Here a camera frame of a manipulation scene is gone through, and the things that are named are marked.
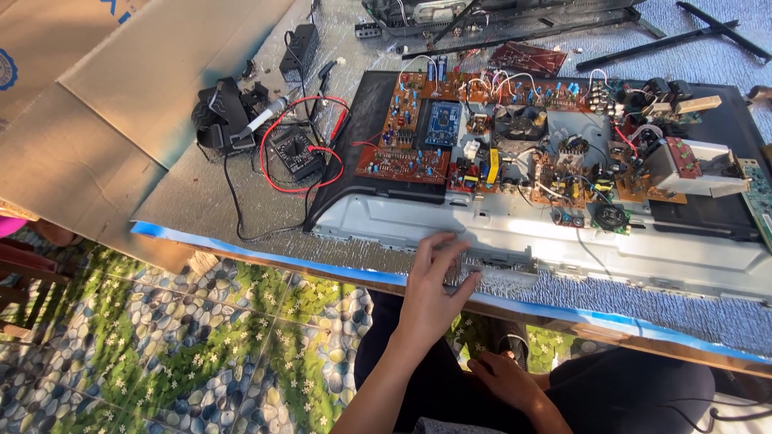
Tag person's left hand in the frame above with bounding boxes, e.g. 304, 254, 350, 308
392, 233, 484, 358

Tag person's right hand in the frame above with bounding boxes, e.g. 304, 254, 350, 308
467, 351, 548, 412

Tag black striped sandal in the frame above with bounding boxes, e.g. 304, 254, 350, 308
497, 321, 532, 370

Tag grey plastic button panel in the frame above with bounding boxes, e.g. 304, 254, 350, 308
457, 246, 539, 282

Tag opened television back panel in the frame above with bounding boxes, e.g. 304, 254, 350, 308
303, 70, 772, 303

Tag person's black trousers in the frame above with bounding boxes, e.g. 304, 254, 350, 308
353, 289, 717, 434

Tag small board blue capacitors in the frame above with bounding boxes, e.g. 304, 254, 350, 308
553, 207, 586, 229

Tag board with yellow transformer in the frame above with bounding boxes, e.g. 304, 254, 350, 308
446, 147, 503, 195

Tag small black speaker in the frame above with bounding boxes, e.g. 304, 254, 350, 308
590, 203, 632, 235

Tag brown power supply board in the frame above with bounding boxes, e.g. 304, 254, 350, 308
530, 136, 617, 210

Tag large brown circuit board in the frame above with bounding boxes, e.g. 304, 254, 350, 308
355, 72, 453, 185

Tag small flat brown circuit board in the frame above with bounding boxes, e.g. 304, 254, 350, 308
614, 174, 689, 205

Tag black cooling fan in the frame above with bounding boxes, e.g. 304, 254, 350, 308
493, 105, 548, 142

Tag blue circuit board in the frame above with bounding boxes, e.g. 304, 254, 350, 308
423, 100, 464, 148

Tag black multimeter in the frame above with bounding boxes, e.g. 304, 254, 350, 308
269, 125, 327, 181

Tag white metal tuner box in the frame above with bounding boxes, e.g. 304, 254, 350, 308
647, 137, 750, 199

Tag red test lead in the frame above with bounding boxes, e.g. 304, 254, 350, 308
259, 95, 352, 194

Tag dark red circuit board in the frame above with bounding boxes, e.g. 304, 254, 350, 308
487, 40, 569, 77

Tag board with black connectors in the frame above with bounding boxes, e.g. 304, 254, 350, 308
584, 69, 723, 135

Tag green circuit board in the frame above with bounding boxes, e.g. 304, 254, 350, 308
738, 157, 772, 253

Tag grey soldering iron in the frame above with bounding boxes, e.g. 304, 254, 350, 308
232, 94, 294, 143

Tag black test lead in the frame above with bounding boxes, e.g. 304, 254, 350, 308
303, 57, 348, 124

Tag silver foil mat blue edge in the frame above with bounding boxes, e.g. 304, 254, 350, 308
129, 0, 772, 364

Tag black television chassis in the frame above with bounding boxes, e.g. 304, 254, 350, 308
361, 0, 667, 43

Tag black power adapter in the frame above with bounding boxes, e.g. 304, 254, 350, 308
279, 23, 321, 83

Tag black metal stand bars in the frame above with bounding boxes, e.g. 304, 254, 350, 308
575, 1, 772, 72

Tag large brown cardboard sheet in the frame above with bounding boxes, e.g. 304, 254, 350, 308
0, 0, 316, 273

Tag wooden chair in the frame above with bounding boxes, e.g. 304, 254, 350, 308
0, 237, 74, 346

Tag thin black cable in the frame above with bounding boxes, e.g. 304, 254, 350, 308
656, 397, 772, 434

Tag long brown wired circuit board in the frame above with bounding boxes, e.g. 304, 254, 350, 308
422, 55, 587, 114

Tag black power cable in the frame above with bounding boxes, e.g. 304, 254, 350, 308
221, 141, 316, 242

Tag black head strap lamp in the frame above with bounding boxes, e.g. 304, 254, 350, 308
191, 76, 272, 153

